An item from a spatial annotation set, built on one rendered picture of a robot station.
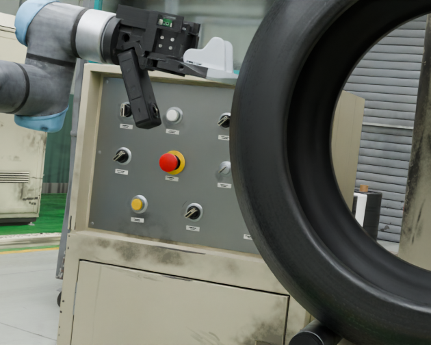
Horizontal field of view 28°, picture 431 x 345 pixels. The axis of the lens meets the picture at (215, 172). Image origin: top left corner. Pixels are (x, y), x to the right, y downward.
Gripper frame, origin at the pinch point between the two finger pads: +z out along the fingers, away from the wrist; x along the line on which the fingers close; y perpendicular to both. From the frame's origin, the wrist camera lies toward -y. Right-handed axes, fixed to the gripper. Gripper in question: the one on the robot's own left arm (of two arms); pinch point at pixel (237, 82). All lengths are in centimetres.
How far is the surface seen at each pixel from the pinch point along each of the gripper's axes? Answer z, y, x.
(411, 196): 24.6, -11.2, 25.0
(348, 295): 23.8, -22.2, -12.1
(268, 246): 12.4, -19.4, -10.4
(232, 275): -9, -38, 52
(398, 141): -94, -10, 953
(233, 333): -6, -49, 52
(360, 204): -79, -72, 674
